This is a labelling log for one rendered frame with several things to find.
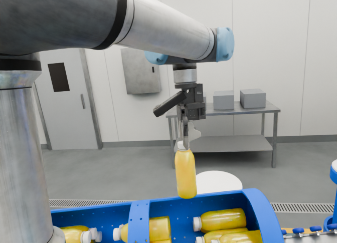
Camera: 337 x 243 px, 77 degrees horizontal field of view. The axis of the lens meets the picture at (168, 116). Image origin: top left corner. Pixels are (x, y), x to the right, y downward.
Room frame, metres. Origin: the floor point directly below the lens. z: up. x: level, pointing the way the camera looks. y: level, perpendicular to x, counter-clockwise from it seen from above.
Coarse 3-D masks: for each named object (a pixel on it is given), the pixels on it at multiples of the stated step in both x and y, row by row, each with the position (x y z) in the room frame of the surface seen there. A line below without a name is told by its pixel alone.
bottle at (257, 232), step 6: (228, 234) 0.58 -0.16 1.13; (234, 234) 0.58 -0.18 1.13; (240, 234) 0.58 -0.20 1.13; (246, 234) 0.57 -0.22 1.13; (252, 234) 0.57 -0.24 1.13; (258, 234) 0.57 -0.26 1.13; (222, 240) 0.57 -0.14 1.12; (228, 240) 0.56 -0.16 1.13; (234, 240) 0.56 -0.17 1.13; (240, 240) 0.56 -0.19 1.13; (246, 240) 0.56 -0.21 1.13; (252, 240) 0.55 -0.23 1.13; (258, 240) 0.55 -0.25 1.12
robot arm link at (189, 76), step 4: (176, 72) 0.66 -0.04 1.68; (180, 72) 0.65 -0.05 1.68; (184, 72) 0.65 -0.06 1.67; (188, 72) 0.65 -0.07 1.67; (192, 72) 0.65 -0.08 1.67; (196, 72) 0.67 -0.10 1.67; (176, 76) 0.66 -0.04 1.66; (180, 76) 0.65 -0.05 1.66; (184, 76) 0.65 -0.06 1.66; (188, 76) 0.65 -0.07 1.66; (192, 76) 0.65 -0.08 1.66; (196, 76) 0.67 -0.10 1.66; (176, 80) 0.66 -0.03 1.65; (180, 80) 0.65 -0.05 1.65; (184, 80) 0.65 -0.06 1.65; (188, 80) 0.65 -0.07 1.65; (192, 80) 0.65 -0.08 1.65; (196, 80) 0.66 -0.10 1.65; (176, 84) 0.67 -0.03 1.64; (180, 84) 0.66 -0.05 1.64
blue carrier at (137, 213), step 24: (216, 192) 0.69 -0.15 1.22; (240, 192) 0.68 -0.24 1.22; (72, 216) 0.75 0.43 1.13; (96, 216) 0.75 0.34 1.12; (120, 216) 0.75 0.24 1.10; (144, 216) 0.59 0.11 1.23; (192, 216) 0.76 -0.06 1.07; (264, 216) 0.55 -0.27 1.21; (120, 240) 0.73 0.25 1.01; (144, 240) 0.52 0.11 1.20; (192, 240) 0.71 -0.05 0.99; (264, 240) 0.51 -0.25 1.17
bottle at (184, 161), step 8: (176, 152) 0.66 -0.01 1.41; (184, 152) 0.64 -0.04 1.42; (192, 152) 0.66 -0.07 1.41; (176, 160) 0.64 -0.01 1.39; (184, 160) 0.63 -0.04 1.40; (192, 160) 0.64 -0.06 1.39; (176, 168) 0.64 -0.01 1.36; (184, 168) 0.62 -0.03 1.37; (192, 168) 0.63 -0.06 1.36; (176, 176) 0.65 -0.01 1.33; (184, 176) 0.62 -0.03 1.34; (192, 176) 0.63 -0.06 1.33; (184, 184) 0.62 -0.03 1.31; (192, 184) 0.62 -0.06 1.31; (184, 192) 0.62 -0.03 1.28; (192, 192) 0.62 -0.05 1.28
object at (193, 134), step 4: (188, 124) 0.64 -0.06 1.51; (192, 124) 0.64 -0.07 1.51; (188, 128) 0.64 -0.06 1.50; (192, 128) 0.64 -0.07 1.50; (188, 132) 0.64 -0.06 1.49; (192, 132) 0.64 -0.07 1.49; (196, 132) 0.64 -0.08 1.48; (200, 132) 0.64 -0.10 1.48; (184, 136) 0.62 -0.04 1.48; (188, 136) 0.63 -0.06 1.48; (192, 136) 0.64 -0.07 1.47; (196, 136) 0.64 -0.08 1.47; (200, 136) 0.64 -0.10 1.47; (184, 140) 0.63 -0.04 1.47; (188, 140) 0.63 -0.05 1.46; (192, 140) 0.63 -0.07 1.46; (184, 144) 0.63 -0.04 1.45; (188, 144) 0.63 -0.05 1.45; (188, 148) 0.64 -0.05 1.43
